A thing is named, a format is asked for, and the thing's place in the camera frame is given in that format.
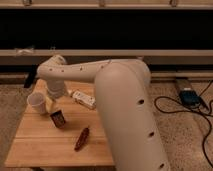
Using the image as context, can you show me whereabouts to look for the long wall rail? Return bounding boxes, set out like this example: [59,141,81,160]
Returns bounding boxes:
[0,49,213,65]

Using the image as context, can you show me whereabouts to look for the white plastic bottle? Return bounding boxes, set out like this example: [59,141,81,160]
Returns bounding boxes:
[68,90,96,110]

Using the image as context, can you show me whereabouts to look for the wooden table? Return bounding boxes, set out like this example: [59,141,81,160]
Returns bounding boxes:
[4,78,116,168]

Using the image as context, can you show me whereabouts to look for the white paper cup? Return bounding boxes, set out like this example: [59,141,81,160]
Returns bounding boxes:
[27,92,47,114]

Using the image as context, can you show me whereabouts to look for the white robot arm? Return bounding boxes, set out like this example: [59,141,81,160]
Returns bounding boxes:
[37,55,171,171]

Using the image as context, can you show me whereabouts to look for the blue power adapter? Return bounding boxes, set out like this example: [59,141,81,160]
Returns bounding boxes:
[179,90,200,107]

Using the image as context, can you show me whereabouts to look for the black cable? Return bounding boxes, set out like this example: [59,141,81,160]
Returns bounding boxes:
[153,79,213,169]

